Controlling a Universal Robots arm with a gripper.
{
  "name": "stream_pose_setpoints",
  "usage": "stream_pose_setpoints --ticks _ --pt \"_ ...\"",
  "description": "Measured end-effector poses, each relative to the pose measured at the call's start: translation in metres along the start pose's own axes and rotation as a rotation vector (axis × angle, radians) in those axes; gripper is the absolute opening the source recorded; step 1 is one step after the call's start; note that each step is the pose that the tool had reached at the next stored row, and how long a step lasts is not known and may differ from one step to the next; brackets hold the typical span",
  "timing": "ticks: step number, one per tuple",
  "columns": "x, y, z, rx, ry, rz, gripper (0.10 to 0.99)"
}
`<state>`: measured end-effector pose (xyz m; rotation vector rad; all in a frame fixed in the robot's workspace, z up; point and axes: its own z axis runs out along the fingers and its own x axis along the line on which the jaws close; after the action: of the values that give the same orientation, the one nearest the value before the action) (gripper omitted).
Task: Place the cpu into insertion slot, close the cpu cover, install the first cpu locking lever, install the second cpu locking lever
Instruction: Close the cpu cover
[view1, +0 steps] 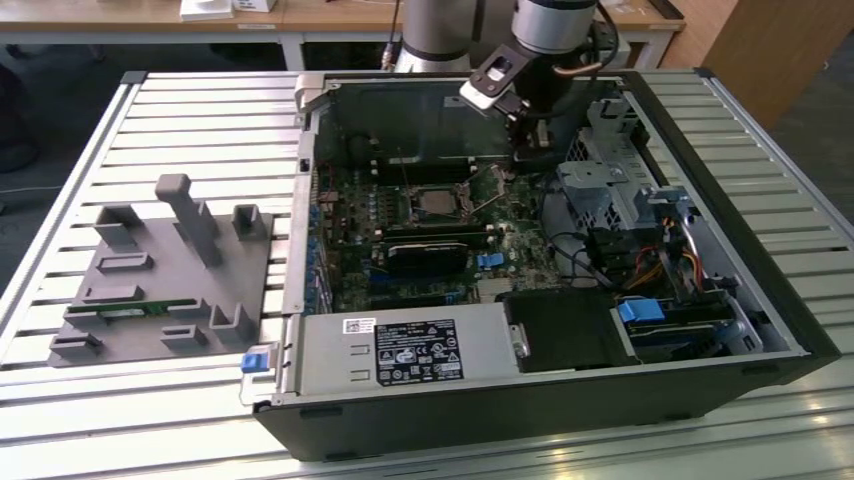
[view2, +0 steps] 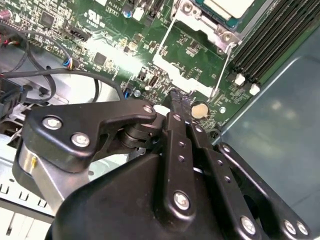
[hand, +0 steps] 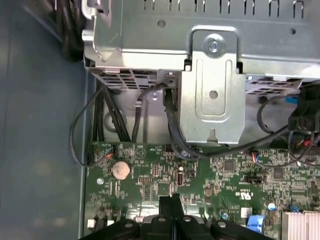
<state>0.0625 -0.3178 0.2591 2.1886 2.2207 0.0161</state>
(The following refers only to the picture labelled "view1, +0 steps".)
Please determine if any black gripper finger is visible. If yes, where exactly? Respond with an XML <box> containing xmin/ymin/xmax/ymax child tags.
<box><xmin>511</xmin><ymin>117</ymin><xmax>535</xmax><ymax>165</ymax></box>
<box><xmin>531</xmin><ymin>118</ymin><xmax>556</xmax><ymax>151</ymax></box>

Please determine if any silver square CPU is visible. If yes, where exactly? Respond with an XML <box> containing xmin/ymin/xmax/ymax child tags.
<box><xmin>417</xmin><ymin>191</ymin><xmax>467</xmax><ymax>212</ymax></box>

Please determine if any black RAM slot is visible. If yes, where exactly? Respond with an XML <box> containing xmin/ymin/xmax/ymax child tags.
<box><xmin>382</xmin><ymin>231</ymin><xmax>487</xmax><ymax>244</ymax></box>
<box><xmin>380</xmin><ymin>224</ymin><xmax>483</xmax><ymax>235</ymax></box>
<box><xmin>372</xmin><ymin>158</ymin><xmax>473</xmax><ymax>174</ymax></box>
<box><xmin>376</xmin><ymin>169</ymin><xmax>476</xmax><ymax>185</ymax></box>

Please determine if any black CPU socket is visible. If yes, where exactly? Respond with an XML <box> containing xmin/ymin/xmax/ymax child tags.
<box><xmin>407</xmin><ymin>184</ymin><xmax>476</xmax><ymax>224</ymax></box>

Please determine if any grey metal drive cage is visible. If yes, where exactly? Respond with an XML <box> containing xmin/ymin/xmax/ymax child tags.
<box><xmin>556</xmin><ymin>97</ymin><xmax>699</xmax><ymax>234</ymax></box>

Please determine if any green motherboard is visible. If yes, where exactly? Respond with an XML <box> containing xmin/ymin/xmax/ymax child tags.
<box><xmin>309</xmin><ymin>159</ymin><xmax>568</xmax><ymax>314</ymax></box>

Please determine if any white paper sheet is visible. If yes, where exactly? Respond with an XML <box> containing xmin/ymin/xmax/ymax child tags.
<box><xmin>599</xmin><ymin>0</ymin><xmax>659</xmax><ymax>16</ymax></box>

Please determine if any black graphics card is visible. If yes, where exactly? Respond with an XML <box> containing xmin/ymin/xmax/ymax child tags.
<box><xmin>382</xmin><ymin>239</ymin><xmax>472</xmax><ymax>276</ymax></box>

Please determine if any wooden cabinet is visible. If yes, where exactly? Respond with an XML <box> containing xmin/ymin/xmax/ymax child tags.
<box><xmin>656</xmin><ymin>0</ymin><xmax>854</xmax><ymax>129</ymax></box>

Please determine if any hard disk in blue carrier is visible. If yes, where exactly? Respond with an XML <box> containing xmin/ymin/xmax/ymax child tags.
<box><xmin>613</xmin><ymin>297</ymin><xmax>739</xmax><ymax>361</ymax></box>

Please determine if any grey power supply unit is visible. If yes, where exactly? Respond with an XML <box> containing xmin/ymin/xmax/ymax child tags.
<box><xmin>292</xmin><ymin>302</ymin><xmax>532</xmax><ymax>396</ymax></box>

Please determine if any black open PC case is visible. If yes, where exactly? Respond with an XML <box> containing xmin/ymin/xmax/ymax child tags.
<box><xmin>250</xmin><ymin>68</ymin><xmax>840</xmax><ymax>464</ymax></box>

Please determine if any grey parts rack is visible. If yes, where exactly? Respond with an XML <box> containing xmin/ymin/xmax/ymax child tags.
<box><xmin>49</xmin><ymin>173</ymin><xmax>278</xmax><ymax>369</ymax></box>

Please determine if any green RAM stick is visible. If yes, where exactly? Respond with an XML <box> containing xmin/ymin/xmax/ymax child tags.
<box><xmin>69</xmin><ymin>298</ymin><xmax>201</xmax><ymax>317</ymax></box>

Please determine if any wooden desk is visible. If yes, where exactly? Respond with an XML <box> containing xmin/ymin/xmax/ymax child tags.
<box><xmin>0</xmin><ymin>0</ymin><xmax>688</xmax><ymax>71</ymax></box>

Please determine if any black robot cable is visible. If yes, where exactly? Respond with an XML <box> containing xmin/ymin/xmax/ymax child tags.
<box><xmin>552</xmin><ymin>7</ymin><xmax>619</xmax><ymax>81</ymax></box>

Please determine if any yellow red wire bundle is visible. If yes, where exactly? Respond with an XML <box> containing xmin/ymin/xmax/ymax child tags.
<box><xmin>625</xmin><ymin>244</ymin><xmax>707</xmax><ymax>292</ymax></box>

